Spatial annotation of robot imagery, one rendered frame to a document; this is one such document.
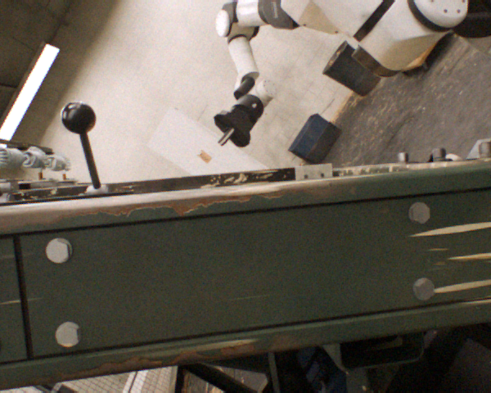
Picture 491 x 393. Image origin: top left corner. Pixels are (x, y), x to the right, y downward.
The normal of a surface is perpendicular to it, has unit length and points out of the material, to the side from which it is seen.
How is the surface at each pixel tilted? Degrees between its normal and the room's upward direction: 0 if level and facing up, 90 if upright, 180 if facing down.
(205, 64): 90
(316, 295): 90
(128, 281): 90
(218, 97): 90
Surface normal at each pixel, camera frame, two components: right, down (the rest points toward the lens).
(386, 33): -0.39, 0.55
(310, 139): 0.07, 0.11
